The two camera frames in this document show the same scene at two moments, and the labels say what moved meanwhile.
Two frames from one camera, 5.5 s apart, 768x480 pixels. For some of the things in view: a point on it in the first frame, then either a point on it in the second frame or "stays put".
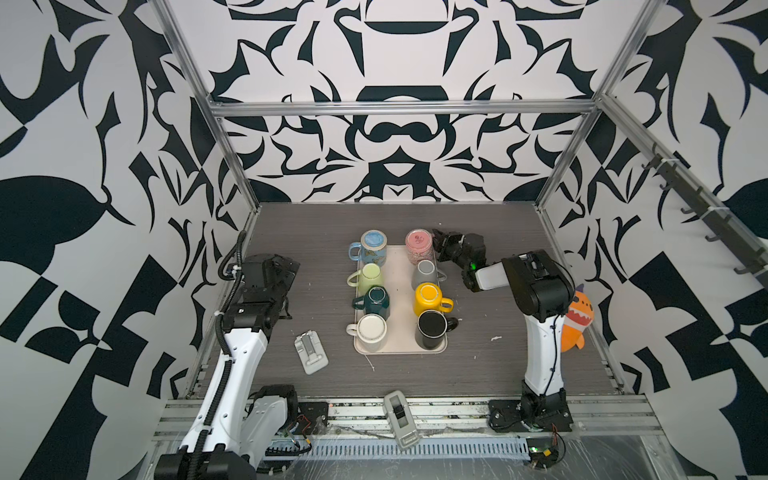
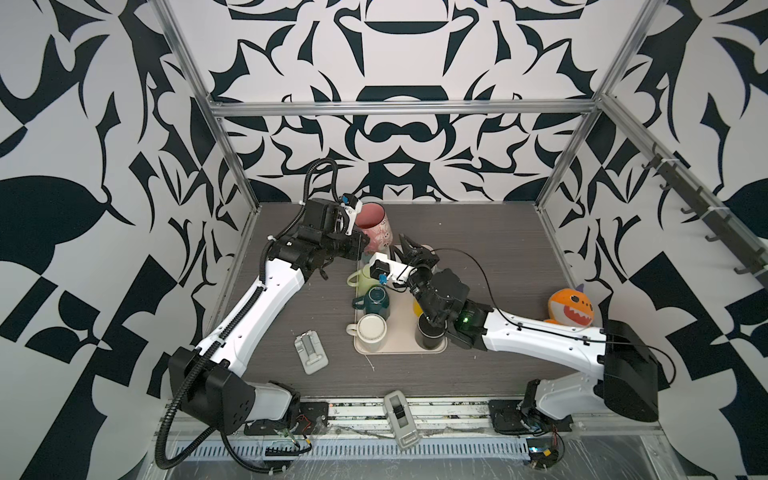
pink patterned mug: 419,245 -> 373,221
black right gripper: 447,242 -> 426,257
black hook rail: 748,251 stays put
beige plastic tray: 401,321 stays put
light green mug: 368,276 stays put
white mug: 370,330 stays put
